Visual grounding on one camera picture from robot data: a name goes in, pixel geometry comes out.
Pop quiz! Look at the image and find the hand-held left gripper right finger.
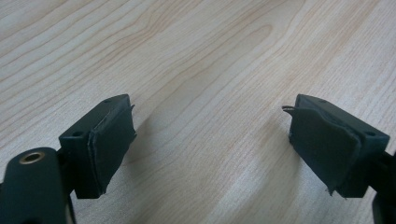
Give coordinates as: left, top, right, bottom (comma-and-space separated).
281, 93, 391, 199

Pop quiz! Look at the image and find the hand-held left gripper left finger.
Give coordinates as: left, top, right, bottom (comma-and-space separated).
58, 93, 137, 200

